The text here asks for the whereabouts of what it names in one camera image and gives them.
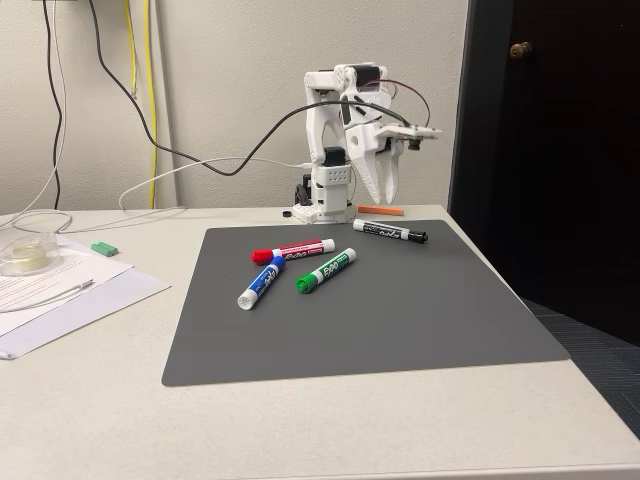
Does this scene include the black dry erase marker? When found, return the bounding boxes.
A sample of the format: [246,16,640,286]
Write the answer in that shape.
[352,218,430,246]

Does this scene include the red dry erase marker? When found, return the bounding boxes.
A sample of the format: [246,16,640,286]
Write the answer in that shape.
[250,238,337,266]

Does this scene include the green dry erase marker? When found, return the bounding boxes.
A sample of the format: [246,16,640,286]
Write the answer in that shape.
[295,247,358,295]

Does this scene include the blue dry erase marker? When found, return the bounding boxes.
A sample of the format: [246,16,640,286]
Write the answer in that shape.
[236,255,288,312]

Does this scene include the orange stick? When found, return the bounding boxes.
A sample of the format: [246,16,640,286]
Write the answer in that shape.
[357,203,405,218]

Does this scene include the grey rubber mat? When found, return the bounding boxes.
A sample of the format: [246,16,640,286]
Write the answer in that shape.
[160,218,572,388]

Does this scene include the dark wooden door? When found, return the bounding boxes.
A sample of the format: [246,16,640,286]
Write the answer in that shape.
[446,0,640,347]

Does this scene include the white paper stack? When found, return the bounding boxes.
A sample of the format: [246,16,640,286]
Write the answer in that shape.
[0,269,173,361]

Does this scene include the printed white paper sheet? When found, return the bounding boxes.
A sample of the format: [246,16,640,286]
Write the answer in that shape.
[0,234,137,337]

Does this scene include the clear tape dispenser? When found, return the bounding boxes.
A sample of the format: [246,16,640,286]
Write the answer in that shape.
[0,230,64,278]

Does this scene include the small camera on white mount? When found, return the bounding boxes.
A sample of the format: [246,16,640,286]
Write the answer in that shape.
[375,123,445,152]

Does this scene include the red black servo wires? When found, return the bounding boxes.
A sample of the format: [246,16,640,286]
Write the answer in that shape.
[377,77,433,129]

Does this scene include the thick black cable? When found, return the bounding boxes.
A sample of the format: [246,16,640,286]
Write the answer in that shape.
[88,0,415,178]

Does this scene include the white usb cable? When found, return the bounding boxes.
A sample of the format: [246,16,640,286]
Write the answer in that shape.
[64,156,314,235]

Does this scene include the long yellow cable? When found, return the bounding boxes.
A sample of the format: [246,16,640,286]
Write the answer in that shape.
[143,0,159,209]

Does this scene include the short yellow cable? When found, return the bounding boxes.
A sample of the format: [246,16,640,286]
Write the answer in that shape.
[122,0,139,102]

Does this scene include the thin white cable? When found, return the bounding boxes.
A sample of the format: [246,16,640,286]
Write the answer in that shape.
[0,0,72,237]

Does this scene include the thin black cable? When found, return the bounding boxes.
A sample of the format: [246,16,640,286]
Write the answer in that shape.
[41,0,66,212]

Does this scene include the white cable with plug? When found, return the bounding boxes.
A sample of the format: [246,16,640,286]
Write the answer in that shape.
[0,278,96,314]

